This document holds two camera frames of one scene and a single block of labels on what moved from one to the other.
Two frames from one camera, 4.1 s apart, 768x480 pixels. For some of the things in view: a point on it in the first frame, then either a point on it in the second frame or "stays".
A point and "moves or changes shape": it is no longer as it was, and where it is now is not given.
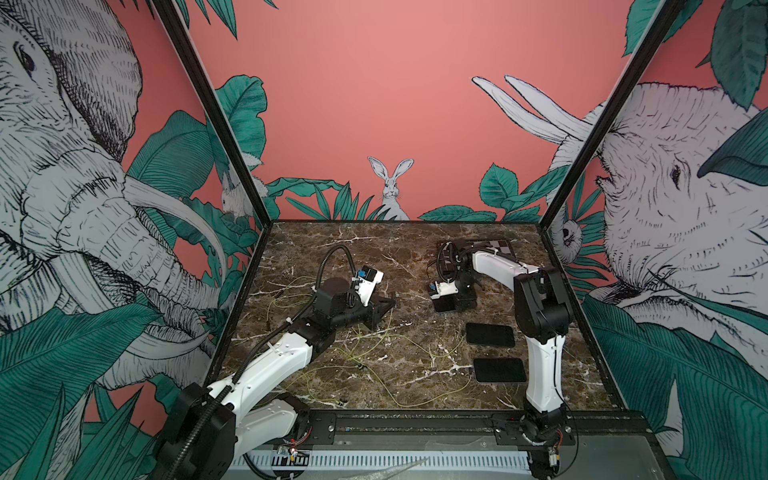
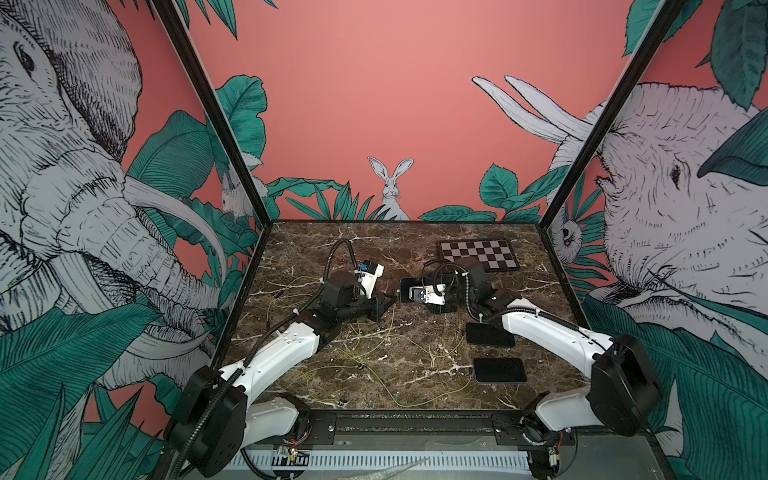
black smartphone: [490, 334] stays
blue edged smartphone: [446, 303] moves or changes shape
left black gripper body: [352, 315] stays
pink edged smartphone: [500, 370] stays
